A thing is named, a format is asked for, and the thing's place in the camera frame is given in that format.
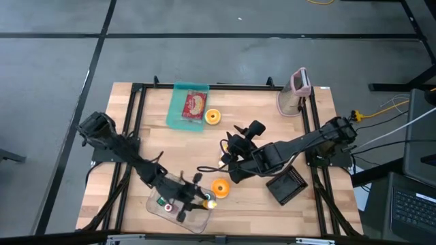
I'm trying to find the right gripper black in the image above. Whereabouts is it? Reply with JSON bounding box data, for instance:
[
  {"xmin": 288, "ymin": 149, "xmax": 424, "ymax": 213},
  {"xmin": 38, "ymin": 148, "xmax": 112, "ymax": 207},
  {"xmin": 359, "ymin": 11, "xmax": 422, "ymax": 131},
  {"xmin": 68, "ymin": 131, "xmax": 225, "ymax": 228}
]
[{"xmin": 226, "ymin": 119, "xmax": 267, "ymax": 161}]

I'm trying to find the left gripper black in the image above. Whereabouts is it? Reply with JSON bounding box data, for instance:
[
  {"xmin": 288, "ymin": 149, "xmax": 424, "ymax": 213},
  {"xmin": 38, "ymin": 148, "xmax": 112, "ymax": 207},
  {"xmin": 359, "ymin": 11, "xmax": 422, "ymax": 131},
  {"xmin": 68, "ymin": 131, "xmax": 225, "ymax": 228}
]
[{"xmin": 149, "ymin": 172, "xmax": 204, "ymax": 224}]

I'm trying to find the clear plastic container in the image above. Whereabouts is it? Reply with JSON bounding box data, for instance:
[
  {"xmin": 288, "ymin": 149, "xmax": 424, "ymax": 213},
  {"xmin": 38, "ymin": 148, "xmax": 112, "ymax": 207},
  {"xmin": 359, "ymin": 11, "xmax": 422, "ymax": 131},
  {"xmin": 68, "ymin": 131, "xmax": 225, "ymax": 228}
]
[{"xmin": 145, "ymin": 171, "xmax": 218, "ymax": 235}]

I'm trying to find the red snack packet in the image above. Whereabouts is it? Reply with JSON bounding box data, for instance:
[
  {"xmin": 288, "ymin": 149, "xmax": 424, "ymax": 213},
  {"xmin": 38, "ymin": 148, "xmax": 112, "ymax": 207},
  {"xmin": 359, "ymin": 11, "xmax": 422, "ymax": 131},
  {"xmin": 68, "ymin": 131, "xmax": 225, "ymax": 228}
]
[{"xmin": 181, "ymin": 90, "xmax": 208, "ymax": 120}]

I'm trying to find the black front crossbeam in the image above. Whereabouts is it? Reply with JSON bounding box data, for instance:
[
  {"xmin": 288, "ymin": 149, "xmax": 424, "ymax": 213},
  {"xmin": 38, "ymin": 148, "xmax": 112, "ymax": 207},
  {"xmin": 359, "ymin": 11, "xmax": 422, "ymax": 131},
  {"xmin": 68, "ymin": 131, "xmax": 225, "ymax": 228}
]
[{"xmin": 0, "ymin": 231, "xmax": 436, "ymax": 245}]

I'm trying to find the black ridged box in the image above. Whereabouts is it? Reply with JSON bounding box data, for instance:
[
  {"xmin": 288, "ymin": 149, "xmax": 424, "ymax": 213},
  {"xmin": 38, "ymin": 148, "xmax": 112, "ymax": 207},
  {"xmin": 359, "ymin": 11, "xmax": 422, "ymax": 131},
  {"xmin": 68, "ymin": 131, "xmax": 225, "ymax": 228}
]
[{"xmin": 265, "ymin": 165, "xmax": 309, "ymax": 207}]

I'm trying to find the teal plastic tray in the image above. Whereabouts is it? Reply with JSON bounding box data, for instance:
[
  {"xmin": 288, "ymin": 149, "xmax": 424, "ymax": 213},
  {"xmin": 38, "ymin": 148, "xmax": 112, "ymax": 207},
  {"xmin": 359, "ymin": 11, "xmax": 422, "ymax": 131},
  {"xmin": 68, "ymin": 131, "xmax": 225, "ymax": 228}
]
[{"xmin": 165, "ymin": 80, "xmax": 211, "ymax": 133}]

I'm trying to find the black stand base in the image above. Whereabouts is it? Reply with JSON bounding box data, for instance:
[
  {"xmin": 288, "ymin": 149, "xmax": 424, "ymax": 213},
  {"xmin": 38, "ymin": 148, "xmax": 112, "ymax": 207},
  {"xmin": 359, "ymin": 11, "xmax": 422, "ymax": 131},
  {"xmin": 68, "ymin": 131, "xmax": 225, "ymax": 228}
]
[{"xmin": 369, "ymin": 0, "xmax": 436, "ymax": 93}]

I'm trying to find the grey computer case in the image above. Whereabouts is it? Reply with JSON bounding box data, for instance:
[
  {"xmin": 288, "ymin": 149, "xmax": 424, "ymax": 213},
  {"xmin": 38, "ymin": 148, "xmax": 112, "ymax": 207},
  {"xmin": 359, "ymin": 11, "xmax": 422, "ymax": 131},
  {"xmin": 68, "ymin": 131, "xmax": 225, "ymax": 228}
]
[{"xmin": 403, "ymin": 88, "xmax": 436, "ymax": 188}]

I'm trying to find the dark laptop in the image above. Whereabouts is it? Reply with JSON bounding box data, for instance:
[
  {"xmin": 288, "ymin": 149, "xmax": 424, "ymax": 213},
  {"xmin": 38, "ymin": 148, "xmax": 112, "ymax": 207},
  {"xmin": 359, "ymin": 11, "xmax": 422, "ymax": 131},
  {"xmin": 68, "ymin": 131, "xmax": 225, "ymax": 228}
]
[{"xmin": 390, "ymin": 186, "xmax": 436, "ymax": 239}]

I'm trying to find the dark stand foot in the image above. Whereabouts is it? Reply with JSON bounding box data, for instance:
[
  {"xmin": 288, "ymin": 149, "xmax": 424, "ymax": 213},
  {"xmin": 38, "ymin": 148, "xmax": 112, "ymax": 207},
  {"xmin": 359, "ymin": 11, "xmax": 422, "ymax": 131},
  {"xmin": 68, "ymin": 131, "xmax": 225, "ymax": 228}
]
[{"xmin": 0, "ymin": 148, "xmax": 27, "ymax": 164}]

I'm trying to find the black aluminium table frame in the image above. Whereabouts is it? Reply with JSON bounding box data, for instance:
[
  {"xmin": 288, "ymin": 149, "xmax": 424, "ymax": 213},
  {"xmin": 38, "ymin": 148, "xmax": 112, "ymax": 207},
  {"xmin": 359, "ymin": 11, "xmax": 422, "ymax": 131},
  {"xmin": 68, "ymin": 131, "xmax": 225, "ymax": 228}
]
[{"xmin": 76, "ymin": 75, "xmax": 364, "ymax": 239}]

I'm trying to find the metal box grater pink handle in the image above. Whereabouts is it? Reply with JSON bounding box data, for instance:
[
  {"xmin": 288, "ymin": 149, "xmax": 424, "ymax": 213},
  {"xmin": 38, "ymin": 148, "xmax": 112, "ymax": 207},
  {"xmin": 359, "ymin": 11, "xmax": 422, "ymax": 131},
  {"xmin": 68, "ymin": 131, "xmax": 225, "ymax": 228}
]
[{"xmin": 275, "ymin": 67, "xmax": 313, "ymax": 118}]

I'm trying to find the yellow power cord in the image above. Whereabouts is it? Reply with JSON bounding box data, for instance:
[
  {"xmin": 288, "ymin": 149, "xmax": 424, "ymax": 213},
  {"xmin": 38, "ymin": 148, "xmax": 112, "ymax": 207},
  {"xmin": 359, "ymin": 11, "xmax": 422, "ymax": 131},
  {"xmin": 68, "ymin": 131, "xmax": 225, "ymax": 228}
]
[{"xmin": 350, "ymin": 99, "xmax": 411, "ymax": 123}]

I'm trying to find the white cable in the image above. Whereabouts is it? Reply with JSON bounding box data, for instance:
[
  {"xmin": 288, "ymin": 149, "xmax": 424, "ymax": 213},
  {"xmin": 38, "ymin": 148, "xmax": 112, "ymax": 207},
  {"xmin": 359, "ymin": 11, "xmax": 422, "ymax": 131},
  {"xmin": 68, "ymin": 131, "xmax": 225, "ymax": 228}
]
[{"xmin": 354, "ymin": 107, "xmax": 436, "ymax": 150}]

